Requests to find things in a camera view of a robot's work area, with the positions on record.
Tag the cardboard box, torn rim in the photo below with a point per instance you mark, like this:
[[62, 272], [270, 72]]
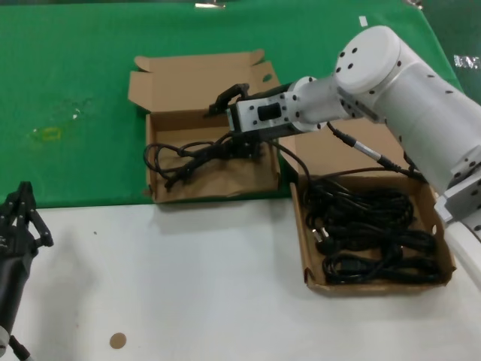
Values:
[[210, 180]]

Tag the green table cloth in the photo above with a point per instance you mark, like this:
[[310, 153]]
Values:
[[75, 56]]

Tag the metal clip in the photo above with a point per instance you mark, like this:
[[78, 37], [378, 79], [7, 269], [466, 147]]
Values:
[[413, 2]]

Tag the shiny foil scrap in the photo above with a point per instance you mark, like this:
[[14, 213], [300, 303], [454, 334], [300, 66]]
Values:
[[466, 62]]

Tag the cardboard box, dark stained rim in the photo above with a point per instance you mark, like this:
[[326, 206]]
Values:
[[338, 158]]

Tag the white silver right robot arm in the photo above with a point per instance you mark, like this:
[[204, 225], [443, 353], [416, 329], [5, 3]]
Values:
[[413, 94]]

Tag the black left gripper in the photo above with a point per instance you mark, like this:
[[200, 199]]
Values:
[[15, 263]]

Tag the round brown cardboard disc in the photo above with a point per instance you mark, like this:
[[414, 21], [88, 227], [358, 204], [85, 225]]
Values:
[[117, 341]]

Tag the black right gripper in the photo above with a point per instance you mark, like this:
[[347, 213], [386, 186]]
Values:
[[248, 137]]

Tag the white tape piece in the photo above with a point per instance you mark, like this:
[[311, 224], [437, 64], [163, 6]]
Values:
[[362, 20]]

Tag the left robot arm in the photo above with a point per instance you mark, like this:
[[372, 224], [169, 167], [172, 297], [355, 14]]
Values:
[[3, 336]]

